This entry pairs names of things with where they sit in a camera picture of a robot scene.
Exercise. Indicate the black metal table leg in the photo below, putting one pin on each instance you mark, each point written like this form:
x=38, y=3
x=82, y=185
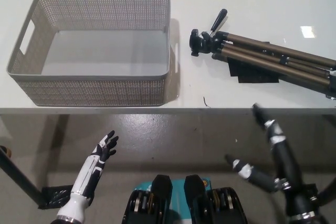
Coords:
x=329, y=190
x=18, y=174

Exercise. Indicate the small brown round object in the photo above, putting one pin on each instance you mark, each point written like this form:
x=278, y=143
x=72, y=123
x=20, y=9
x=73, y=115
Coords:
x=8, y=151

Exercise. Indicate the short straight black thread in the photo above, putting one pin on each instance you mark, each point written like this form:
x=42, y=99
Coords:
x=204, y=101

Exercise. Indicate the bronze and black tripod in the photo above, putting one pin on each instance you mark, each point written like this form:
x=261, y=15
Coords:
x=262, y=58

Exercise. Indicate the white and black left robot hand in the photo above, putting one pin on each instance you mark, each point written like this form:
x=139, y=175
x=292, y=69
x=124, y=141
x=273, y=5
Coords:
x=86, y=182

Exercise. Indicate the black tape patch on table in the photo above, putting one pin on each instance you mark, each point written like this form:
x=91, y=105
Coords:
x=252, y=78

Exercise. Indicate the grey perforated rectangular plastic basket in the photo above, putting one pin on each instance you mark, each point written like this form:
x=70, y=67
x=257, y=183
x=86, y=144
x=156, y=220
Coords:
x=92, y=90

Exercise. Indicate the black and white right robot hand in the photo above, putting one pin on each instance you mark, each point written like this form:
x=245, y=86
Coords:
x=302, y=200

